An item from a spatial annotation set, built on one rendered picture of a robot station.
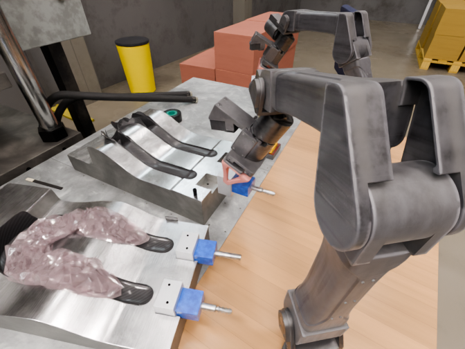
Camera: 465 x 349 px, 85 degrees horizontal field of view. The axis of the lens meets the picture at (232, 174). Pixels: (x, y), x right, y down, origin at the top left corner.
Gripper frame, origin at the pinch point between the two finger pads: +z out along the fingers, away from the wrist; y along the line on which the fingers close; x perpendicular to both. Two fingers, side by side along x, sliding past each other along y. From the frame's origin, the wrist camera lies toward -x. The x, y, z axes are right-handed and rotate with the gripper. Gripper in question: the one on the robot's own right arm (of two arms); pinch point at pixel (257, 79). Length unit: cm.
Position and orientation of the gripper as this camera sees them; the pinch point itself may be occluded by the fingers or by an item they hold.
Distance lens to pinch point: 111.3
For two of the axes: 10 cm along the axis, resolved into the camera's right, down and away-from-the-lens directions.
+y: -0.9, 6.9, -7.2
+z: -5.0, 5.9, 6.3
